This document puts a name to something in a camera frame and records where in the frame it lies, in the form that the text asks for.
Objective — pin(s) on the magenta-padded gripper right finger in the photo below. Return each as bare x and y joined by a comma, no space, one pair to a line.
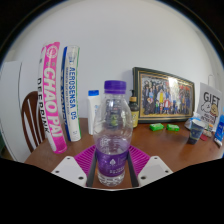
154,168

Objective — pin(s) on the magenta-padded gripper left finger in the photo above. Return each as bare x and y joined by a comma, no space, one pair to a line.
70,168

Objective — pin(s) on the clear purple-capped water bottle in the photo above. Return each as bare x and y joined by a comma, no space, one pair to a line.
112,140

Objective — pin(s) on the small green pack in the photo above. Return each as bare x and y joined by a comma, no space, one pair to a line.
156,126
172,127

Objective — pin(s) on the blue patterned mug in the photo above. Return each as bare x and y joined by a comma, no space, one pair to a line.
195,131

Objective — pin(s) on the amber pump bottle yellow label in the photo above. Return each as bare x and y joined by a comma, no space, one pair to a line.
134,113

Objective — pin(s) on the flat round red coaster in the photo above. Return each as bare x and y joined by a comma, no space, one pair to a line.
203,137

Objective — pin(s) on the blue tissue pack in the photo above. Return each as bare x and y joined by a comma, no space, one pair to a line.
190,121

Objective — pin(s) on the white bottle with blue cap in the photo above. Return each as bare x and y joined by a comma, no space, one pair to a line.
91,110

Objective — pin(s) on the dark wooden chair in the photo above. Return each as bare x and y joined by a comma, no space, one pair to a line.
28,116

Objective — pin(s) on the white remote control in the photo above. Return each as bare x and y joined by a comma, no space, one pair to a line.
217,142

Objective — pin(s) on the pink shuttlecock tube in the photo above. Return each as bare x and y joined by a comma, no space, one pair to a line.
51,100

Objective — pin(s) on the green white shuttlecock tube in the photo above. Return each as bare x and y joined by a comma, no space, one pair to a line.
71,96

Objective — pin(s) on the framed group picture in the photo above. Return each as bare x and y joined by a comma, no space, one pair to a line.
165,96

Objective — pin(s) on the white printed paper gift bag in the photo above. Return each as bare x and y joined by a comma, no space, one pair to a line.
210,103

